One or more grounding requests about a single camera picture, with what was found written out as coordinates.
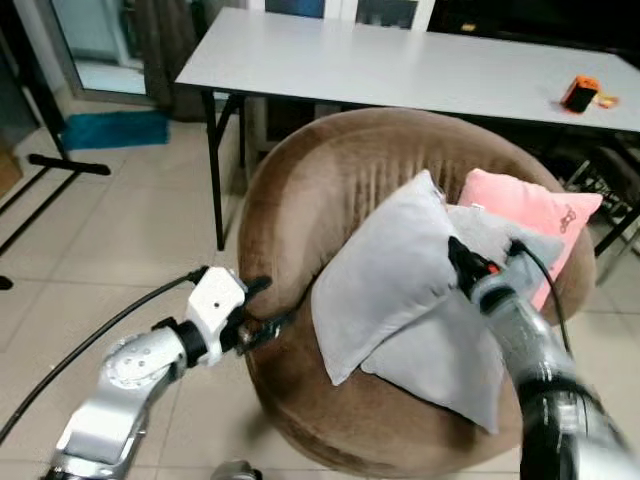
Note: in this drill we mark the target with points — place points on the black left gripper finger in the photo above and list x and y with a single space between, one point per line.
275 325
257 286

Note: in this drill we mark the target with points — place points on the brown round velvet sofa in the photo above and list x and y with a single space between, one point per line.
320 190

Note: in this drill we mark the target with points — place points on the white cabinet with glass panes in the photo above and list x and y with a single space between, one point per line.
340 10

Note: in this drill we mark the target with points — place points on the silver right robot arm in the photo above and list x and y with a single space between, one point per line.
540 360

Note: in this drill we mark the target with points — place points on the grey brown curtain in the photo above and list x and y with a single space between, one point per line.
175 50

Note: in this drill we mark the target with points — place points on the black metal rack stand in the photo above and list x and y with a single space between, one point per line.
70 165

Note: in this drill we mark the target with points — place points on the orange and black device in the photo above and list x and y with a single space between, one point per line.
580 95

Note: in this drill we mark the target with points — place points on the small yellow packet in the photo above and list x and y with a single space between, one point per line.
608 100

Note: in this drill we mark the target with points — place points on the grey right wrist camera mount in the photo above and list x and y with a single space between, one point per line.
505 275

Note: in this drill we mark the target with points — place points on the grey rectangular pillow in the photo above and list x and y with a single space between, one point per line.
385 270
440 360

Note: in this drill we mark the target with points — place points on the pink pillow with print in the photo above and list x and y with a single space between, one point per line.
530 205

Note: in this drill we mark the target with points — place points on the blue floor mat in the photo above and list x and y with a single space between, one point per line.
115 130

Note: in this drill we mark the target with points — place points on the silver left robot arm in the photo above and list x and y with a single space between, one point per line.
110 400

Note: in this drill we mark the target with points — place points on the glass sliding door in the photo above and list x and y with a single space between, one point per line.
95 40

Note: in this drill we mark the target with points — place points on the grey robot foot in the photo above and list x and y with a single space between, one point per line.
235 471

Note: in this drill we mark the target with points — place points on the white folding table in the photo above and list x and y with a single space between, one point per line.
400 60

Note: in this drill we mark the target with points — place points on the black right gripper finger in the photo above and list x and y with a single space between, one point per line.
458 254

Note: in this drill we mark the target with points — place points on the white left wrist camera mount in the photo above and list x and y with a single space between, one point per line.
215 300

